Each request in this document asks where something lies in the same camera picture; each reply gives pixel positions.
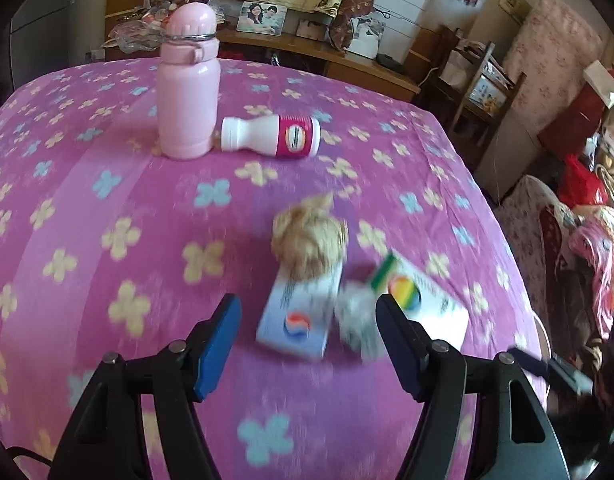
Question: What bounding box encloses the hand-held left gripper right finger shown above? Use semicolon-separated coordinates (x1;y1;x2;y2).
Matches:
375;294;572;480

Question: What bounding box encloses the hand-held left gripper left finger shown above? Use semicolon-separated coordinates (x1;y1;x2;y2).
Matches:
48;294;243;480

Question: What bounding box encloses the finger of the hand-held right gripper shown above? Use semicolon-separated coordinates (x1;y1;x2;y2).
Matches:
507;346;595;396

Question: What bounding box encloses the white paper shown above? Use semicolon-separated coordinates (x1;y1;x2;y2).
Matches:
335;282;383;361

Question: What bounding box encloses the white box rainbow circle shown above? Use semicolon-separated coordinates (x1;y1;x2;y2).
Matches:
369;250;470;353

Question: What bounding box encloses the blue and white box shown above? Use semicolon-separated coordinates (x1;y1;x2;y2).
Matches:
256;265;344;361

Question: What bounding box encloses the green and white tissue pack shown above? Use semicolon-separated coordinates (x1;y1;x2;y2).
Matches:
272;192;349;281

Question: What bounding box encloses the white yogurt bottle pink label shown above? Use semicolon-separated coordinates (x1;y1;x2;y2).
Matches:
221;114;321;159

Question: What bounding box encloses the floral armchair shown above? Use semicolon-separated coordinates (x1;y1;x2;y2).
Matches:
497;175;590;356

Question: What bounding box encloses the pink floral blanket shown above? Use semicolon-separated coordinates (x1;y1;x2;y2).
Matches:
0;57;550;480

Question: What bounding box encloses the red plastic bag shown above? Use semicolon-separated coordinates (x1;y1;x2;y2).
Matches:
557;155;610;208

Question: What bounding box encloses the pink water bottle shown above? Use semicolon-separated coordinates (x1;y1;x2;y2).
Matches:
154;2;222;160

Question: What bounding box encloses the wooden chair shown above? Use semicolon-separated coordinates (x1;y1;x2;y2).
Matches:
427;27;528;171

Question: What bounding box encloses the floral upright mattress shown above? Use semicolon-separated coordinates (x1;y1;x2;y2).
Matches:
502;0;614;136

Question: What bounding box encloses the wooden headboard shelf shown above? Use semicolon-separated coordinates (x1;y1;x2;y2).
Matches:
104;7;421;103

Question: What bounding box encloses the framed wedding photo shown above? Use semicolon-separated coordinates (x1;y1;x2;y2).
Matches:
347;17;388;59

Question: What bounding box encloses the pile of clear plastic wrappers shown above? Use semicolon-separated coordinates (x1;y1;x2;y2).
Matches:
107;4;174;54

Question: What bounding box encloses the framed couple photo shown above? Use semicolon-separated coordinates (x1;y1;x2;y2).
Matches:
237;1;288;36

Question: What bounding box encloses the grey cabinet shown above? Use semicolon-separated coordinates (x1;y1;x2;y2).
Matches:
0;0;113;106

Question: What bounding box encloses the small picture frame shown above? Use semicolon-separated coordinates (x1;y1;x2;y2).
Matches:
297;19;333;42

